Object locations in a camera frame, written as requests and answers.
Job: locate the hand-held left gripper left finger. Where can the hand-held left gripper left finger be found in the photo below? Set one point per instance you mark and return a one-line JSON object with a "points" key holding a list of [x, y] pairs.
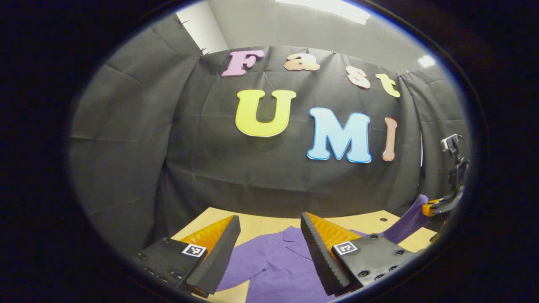
{"points": [[219, 256]]}

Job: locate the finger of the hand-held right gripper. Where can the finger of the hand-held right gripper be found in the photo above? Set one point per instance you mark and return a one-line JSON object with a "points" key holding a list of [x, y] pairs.
{"points": [[427, 209]]}

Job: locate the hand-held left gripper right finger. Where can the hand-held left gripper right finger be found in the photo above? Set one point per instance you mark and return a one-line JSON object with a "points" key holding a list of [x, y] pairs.
{"points": [[322, 256]]}

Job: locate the purple button shirt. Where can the purple button shirt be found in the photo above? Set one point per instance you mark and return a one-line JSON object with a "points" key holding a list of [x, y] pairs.
{"points": [[273, 261]]}

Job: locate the black backdrop cloth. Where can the black backdrop cloth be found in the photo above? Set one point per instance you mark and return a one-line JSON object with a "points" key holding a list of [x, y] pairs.
{"points": [[252, 176]]}

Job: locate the ceiling light panel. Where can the ceiling light panel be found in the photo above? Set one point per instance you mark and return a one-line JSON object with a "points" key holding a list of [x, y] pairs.
{"points": [[426, 61]]}

